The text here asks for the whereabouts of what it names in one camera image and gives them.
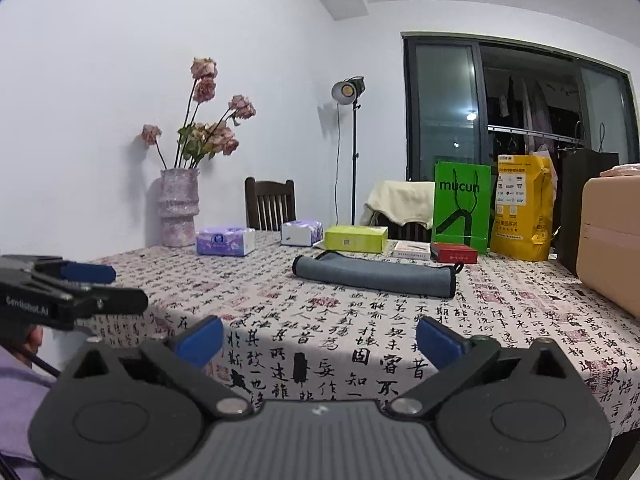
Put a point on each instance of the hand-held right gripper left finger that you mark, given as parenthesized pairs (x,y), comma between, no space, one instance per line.
(202,341)

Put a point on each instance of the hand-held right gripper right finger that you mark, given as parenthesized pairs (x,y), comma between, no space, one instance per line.
(440,342)

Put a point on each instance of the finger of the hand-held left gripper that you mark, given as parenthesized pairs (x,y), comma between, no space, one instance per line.
(120,301)
(87,273)

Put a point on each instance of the grey pouch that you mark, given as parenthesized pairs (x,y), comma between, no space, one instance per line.
(370,272)

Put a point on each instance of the person's left forearm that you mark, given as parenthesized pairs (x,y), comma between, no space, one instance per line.
(17,390)

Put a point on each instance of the red flat box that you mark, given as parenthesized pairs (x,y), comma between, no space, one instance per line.
(454,253)

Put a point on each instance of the calligraphy print tablecloth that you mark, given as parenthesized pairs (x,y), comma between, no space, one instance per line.
(350,325)

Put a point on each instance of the white flat box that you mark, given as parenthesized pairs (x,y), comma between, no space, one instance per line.
(411,250)

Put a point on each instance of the purple tissue box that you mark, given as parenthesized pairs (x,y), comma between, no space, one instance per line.
(225,242)

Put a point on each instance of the pink speckled vase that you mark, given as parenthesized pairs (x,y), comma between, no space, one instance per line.
(178,210)

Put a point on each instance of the dark wooden chair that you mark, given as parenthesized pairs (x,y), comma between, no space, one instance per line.
(270,205)
(407,234)

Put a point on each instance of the yellow-green box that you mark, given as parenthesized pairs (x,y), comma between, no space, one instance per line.
(356,238)

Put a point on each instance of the green paper bag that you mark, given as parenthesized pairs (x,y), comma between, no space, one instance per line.
(460,205)

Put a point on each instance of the cream cloth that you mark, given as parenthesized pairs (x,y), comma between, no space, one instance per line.
(400,202)

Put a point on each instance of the white purple tissue pack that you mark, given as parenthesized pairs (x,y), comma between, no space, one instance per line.
(301,233)

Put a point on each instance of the yellow plastic bag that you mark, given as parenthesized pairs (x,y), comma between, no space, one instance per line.
(522,210)

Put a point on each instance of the dried pink flowers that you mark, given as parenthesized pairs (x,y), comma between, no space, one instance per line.
(207,135)

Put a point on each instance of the black paper bag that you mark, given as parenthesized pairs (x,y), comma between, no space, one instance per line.
(572,210)

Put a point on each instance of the beige cardboard box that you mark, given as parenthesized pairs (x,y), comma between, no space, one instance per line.
(612,245)

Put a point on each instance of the dark framed sliding window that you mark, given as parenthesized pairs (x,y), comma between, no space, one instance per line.
(445,110)

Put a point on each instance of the pink cloth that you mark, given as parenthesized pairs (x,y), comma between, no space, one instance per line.
(622,170)

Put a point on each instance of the hanging pale garment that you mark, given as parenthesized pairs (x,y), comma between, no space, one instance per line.
(537,110)

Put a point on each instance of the studio light on stand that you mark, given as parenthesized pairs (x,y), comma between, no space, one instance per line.
(349,91)

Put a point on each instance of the metal clothes rail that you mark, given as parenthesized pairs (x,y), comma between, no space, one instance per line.
(530,131)

